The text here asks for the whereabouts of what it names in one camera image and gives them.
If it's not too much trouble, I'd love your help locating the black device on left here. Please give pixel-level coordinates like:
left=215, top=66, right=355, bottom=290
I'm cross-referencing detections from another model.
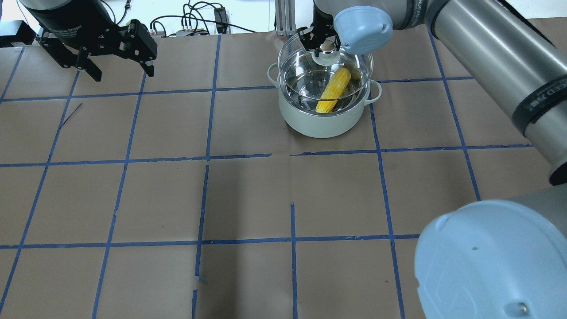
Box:
left=0, top=20, right=37, bottom=48

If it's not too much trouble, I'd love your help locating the black power adapter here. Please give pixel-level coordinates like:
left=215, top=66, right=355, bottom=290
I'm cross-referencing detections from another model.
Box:
left=214, top=7, right=229, bottom=34

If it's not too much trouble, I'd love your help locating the brown paper table cover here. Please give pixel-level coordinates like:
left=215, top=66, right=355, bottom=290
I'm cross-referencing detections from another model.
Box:
left=0, top=18, right=567, bottom=319

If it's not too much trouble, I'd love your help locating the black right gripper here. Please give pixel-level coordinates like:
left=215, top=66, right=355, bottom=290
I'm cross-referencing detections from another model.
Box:
left=296, top=7, right=337, bottom=54

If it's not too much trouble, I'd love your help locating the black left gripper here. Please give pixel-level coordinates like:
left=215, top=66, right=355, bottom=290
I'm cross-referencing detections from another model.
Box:
left=21, top=0, right=158, bottom=82

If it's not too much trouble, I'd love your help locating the aluminium frame post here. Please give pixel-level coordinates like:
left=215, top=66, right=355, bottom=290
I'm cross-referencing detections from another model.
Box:
left=275, top=0, right=296, bottom=36

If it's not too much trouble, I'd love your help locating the yellow corn cob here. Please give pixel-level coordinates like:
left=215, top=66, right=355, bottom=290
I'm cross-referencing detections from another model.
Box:
left=315, top=67, right=352, bottom=113

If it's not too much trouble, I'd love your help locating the glass pot lid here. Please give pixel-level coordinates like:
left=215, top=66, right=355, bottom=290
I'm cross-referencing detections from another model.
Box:
left=277, top=35, right=374, bottom=113

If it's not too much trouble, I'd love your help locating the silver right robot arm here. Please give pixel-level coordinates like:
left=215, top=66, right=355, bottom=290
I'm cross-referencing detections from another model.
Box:
left=290, top=26, right=548, bottom=319

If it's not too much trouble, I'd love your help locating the pale green metal pot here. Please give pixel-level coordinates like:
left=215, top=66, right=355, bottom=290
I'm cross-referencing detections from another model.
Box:
left=267, top=63, right=382, bottom=139

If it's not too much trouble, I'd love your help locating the grey cable connector hub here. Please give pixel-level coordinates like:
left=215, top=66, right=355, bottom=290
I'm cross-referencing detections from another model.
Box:
left=174, top=28, right=209, bottom=38

